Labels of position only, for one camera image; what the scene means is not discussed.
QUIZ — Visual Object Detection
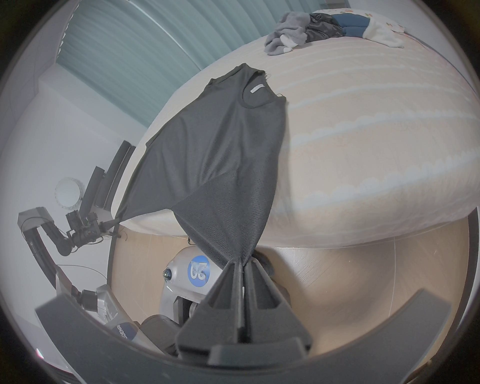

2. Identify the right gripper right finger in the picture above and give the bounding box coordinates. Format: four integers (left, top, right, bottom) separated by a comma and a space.
245, 259, 315, 355

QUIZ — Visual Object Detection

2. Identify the bed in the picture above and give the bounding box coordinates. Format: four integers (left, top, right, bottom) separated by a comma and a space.
120, 7, 480, 249

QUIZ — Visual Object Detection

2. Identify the black dressing table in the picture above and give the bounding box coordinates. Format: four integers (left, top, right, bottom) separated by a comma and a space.
79, 166, 106, 211

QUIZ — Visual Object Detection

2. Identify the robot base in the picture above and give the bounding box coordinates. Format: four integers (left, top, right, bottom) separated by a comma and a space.
56, 245, 291, 357

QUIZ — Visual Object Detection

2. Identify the pile of clothes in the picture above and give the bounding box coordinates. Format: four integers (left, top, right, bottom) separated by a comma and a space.
263, 11, 406, 57

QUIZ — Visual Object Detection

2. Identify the round white mirror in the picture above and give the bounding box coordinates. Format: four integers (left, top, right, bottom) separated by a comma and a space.
54, 177, 83, 209

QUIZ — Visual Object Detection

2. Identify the black T-shirt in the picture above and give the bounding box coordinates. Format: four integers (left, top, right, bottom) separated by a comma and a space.
114, 64, 287, 269

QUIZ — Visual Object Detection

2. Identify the black chest of drawers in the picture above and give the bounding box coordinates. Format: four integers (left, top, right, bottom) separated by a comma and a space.
101, 140, 136, 211

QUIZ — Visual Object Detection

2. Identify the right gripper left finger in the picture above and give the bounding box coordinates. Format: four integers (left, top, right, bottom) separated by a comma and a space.
175, 260, 245, 364

